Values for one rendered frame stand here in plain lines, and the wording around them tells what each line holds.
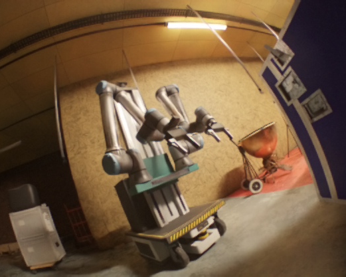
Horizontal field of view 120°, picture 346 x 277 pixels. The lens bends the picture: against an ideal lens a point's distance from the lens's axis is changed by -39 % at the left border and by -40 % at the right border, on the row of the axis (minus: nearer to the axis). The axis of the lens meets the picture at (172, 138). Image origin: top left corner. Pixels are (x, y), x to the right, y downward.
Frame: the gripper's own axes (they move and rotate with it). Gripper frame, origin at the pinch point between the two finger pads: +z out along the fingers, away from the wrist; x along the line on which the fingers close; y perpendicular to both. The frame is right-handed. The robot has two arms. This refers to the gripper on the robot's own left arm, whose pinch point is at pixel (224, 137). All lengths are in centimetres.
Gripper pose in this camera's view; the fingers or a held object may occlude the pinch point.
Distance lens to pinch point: 114.1
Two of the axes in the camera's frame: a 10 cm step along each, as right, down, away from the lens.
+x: 8.7, -1.2, 4.8
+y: 2.5, -7.4, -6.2
